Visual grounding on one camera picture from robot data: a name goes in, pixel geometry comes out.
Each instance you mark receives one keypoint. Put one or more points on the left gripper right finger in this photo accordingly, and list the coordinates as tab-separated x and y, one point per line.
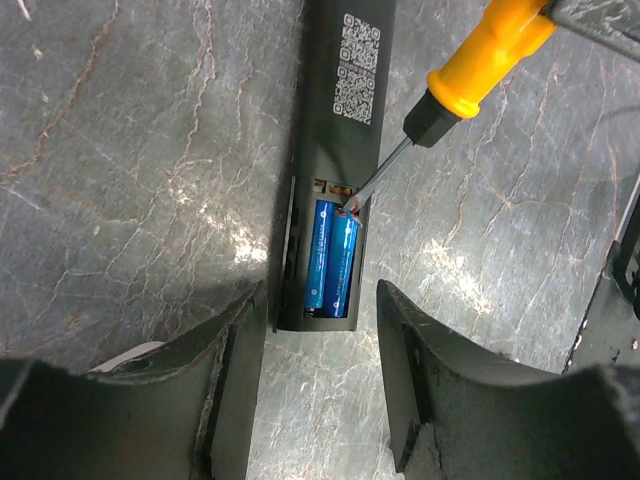
457	410

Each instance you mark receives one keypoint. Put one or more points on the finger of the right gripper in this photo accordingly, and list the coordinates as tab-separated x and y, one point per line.
611	23

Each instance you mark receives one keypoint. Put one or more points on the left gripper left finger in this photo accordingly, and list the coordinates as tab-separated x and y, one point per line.
183	410

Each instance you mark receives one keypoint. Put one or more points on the orange handled screwdriver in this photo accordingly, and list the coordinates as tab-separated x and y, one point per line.
507	32

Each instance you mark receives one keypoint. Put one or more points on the blue battery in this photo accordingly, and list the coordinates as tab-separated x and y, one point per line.
342	246
317	268

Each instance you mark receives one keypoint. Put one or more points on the black remote control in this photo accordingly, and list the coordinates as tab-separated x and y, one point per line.
345	54

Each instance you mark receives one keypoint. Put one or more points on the wide white remote control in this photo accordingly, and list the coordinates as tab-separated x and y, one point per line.
131	354

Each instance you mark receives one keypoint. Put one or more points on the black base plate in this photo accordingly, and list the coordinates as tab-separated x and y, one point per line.
609	330

